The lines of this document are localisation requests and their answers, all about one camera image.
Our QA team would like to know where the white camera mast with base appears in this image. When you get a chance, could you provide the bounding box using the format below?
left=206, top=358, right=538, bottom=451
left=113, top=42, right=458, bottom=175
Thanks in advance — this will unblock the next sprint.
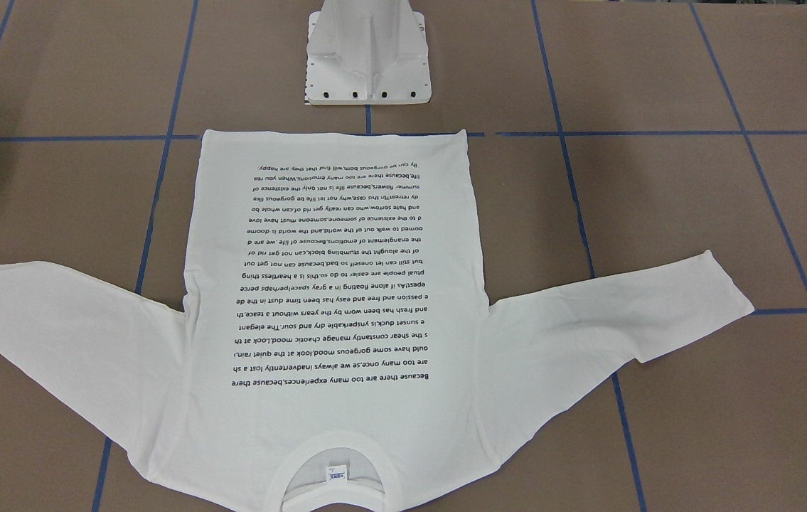
left=305, top=1, right=432, bottom=106

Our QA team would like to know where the white long-sleeve printed shirt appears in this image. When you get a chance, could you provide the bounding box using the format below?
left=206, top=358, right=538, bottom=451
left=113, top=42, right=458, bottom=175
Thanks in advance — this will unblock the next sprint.
left=0, top=131, right=754, bottom=511

